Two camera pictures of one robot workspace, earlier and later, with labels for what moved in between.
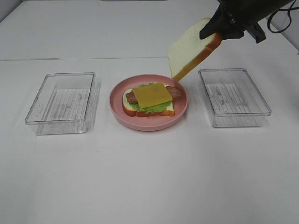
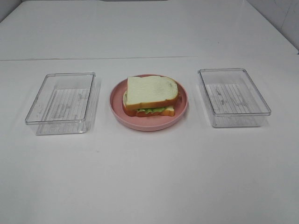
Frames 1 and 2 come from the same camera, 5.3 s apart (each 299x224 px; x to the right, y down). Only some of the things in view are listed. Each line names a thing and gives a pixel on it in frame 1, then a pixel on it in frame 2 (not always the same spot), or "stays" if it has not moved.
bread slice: [189, 51] to [146, 91]
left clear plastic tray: [65, 103] stays
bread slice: [131, 110] stays
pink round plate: [148, 123] stays
